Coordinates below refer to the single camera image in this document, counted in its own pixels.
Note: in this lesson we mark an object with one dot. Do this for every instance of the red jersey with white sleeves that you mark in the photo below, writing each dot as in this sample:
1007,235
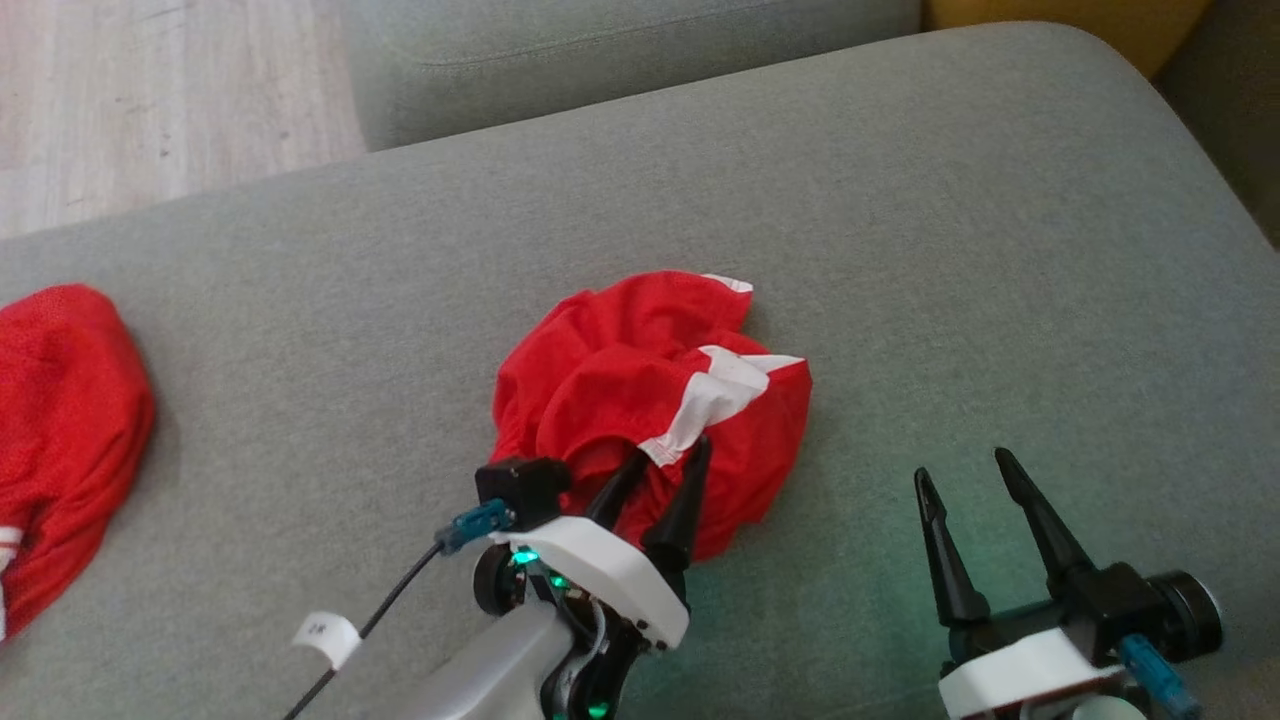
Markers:
70,420

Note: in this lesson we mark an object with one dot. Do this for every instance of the large grey sofa seat cushion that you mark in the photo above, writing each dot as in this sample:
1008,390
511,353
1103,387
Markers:
900,250

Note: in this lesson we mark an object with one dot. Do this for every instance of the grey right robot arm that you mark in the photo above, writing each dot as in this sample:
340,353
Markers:
1110,710

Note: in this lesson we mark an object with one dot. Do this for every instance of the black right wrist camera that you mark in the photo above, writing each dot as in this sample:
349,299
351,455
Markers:
1150,605

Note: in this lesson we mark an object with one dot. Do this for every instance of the blue right camera connector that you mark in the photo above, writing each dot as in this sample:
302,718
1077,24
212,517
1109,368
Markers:
1155,675

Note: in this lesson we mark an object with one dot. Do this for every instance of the blue left camera connector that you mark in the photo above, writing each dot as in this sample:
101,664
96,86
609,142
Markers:
478,525

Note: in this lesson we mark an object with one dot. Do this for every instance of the red garment with white band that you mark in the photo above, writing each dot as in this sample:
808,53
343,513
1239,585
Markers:
600,380

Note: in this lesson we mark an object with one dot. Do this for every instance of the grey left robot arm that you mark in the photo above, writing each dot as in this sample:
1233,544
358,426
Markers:
490,670

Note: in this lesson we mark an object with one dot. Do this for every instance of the blue camera connector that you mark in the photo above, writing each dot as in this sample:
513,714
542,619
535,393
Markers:
1155,675
478,525

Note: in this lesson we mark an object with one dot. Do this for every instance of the yellow cushion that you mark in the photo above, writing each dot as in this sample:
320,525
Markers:
1100,25

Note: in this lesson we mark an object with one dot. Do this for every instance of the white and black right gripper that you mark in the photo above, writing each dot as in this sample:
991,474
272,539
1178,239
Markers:
1020,675

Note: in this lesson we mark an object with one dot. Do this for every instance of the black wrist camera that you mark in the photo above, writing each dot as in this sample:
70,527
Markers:
1150,605
520,490

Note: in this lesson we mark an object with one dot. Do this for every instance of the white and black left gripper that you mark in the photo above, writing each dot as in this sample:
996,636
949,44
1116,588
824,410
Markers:
610,580

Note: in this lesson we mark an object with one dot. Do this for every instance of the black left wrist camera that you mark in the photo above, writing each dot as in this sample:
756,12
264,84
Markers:
520,490

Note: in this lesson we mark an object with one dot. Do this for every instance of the small grey sofa cushion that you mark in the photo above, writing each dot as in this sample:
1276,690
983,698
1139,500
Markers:
600,60

